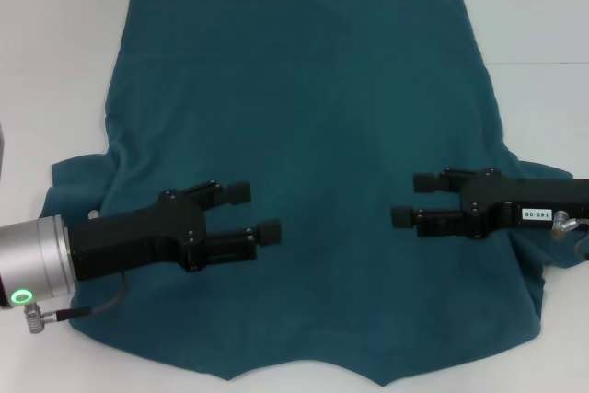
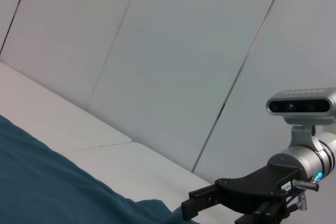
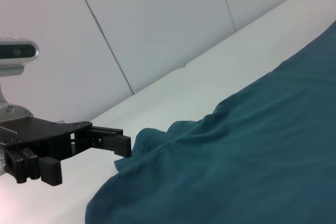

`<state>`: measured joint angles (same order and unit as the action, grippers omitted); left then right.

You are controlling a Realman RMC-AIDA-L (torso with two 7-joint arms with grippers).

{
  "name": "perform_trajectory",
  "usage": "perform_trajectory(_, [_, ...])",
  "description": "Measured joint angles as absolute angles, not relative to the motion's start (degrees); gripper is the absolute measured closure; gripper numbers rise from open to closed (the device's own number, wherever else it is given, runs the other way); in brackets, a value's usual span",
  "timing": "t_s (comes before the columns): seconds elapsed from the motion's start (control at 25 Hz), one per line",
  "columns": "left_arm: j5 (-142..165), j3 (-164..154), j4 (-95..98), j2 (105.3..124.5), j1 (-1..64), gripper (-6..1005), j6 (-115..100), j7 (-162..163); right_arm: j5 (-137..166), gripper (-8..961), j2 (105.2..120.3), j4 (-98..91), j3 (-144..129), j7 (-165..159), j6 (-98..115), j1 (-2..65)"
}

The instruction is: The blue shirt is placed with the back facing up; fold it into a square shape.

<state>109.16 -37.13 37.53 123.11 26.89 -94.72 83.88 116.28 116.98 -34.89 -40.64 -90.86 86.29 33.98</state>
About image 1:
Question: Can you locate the left arm cable with plug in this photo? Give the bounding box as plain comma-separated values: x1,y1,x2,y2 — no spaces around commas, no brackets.
25,272,126,334

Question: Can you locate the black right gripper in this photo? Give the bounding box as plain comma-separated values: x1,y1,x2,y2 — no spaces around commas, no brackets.
390,167,589,241

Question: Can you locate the teal blue shirt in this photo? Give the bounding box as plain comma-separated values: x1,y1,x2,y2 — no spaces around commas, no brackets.
49,0,589,362

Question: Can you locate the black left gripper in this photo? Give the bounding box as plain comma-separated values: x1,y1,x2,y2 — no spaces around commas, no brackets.
67,179,283,283

